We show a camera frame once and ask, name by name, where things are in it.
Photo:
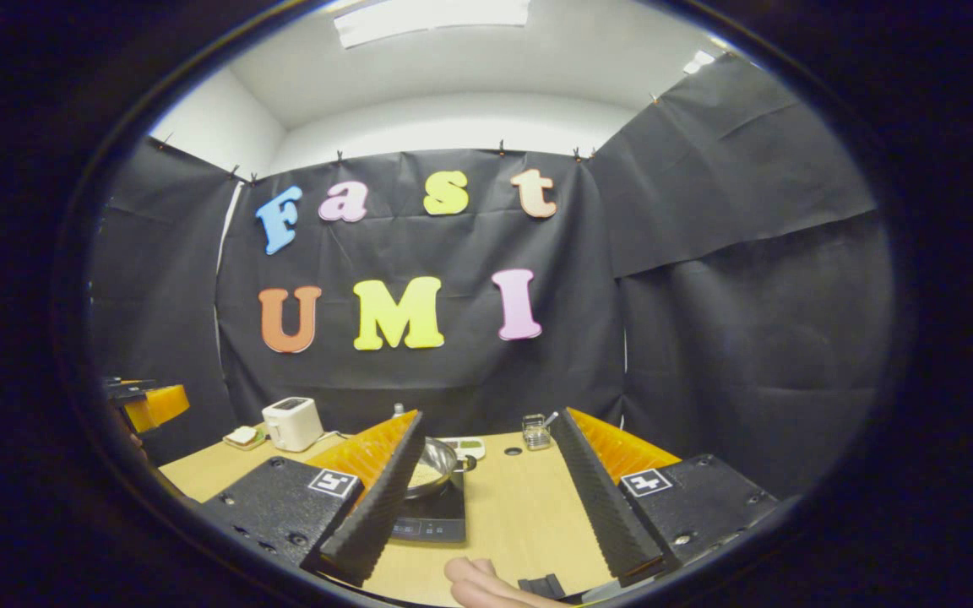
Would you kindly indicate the pile of yellow soybeans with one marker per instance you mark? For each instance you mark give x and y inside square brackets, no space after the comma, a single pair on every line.
[426,477]

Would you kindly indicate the black induction cooktop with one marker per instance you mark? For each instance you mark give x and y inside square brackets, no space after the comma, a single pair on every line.
[436,515]

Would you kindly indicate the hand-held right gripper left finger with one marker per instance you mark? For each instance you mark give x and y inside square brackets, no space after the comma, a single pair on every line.
[381,498]

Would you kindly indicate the white toaster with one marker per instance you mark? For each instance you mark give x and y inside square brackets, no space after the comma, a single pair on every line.
[292,426]

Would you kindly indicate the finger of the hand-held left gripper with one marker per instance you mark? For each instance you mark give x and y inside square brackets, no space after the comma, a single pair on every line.
[157,408]

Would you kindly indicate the stainless steel pot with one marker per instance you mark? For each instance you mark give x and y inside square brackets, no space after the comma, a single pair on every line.
[446,458]

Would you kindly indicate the large ceiling light panel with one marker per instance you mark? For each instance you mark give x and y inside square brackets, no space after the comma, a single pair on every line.
[432,18]

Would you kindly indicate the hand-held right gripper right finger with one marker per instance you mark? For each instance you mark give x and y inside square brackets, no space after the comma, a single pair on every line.
[600,498]

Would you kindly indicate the white sandwich tray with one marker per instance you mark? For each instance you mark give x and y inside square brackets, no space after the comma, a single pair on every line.
[260,441]

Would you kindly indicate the small ceiling light panel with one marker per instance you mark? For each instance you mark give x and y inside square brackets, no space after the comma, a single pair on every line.
[699,61]

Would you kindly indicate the sandwich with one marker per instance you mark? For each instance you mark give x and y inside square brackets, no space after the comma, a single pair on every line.
[241,435]

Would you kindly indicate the white divided grain tray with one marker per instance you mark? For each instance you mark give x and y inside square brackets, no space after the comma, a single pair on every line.
[463,447]

